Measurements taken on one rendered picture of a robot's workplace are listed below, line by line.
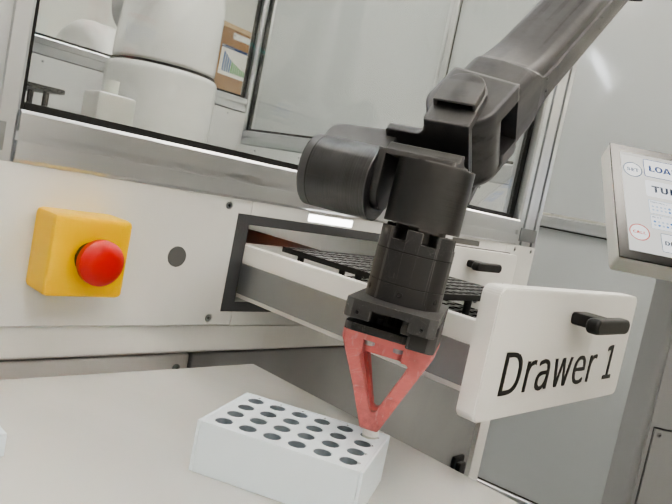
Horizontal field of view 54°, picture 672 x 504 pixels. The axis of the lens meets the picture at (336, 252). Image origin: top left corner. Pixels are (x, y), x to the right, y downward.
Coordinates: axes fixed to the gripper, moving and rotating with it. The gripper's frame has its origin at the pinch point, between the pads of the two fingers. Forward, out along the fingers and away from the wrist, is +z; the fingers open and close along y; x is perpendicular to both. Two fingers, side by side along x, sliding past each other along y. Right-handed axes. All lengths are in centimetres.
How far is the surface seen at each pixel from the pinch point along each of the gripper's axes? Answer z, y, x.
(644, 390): 9, -105, 45
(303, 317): -2.7, -15.8, -11.1
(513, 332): -8.3, -5.7, 8.7
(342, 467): 1.7, 6.9, -0.4
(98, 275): -4.3, -0.2, -25.3
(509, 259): -12, -69, 9
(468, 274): -8, -59, 3
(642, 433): 18, -103, 46
